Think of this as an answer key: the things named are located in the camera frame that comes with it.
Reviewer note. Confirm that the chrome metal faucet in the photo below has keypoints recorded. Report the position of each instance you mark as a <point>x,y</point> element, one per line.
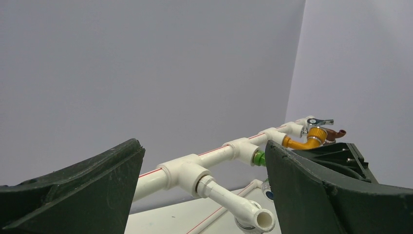
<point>311,123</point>

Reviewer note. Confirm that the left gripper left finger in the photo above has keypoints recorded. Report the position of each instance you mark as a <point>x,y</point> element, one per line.
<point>93,196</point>

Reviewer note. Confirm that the orange plastic faucet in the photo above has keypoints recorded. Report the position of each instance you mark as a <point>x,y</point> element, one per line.
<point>315,138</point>

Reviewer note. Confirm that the brown plastic faucet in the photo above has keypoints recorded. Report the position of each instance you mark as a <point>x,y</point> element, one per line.
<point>333,135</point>

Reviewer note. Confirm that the white plastic faucet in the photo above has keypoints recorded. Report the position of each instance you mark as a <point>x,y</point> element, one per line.
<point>250,217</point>

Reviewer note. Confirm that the white PVC pipe frame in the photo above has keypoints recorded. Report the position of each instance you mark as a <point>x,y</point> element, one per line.
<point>185,172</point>

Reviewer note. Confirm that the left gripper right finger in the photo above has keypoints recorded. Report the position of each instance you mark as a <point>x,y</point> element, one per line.
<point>312,199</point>

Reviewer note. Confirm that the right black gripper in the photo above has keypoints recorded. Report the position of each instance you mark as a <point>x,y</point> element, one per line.
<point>344,158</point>

